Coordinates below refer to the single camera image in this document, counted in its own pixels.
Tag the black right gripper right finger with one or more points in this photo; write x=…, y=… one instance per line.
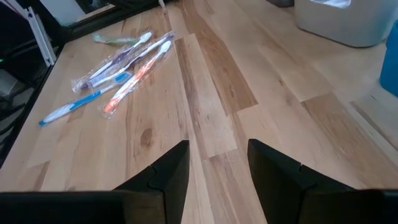
x=276, y=180

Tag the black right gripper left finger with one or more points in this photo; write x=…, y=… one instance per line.
x=171, y=174

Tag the orange toothbrush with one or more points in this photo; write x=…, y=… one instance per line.
x=136, y=77

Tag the blue toothbrush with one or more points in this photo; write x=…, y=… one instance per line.
x=82, y=100

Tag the purple toothbrush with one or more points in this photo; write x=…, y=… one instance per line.
x=122, y=56
x=143, y=54
x=332, y=2

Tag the green toothbrush in wrapper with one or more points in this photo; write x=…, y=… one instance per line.
x=115, y=40

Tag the teal plastic bin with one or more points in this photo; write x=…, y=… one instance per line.
x=390, y=62

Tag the white plastic bin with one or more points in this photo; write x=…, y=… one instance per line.
x=342, y=25

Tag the smoky transparent plastic bin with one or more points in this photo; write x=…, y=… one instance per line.
x=281, y=2

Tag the silver metal bracket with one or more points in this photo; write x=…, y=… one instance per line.
x=42, y=37

